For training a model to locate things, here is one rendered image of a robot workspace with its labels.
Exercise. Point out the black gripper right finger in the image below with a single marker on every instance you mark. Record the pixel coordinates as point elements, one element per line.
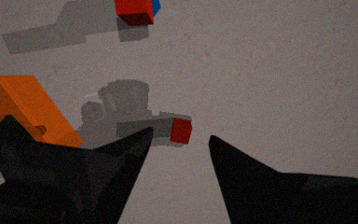
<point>254,193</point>

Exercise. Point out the blue cube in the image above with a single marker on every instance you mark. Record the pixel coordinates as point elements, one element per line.
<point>155,6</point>

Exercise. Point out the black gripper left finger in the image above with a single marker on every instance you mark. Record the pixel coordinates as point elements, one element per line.
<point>104,176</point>

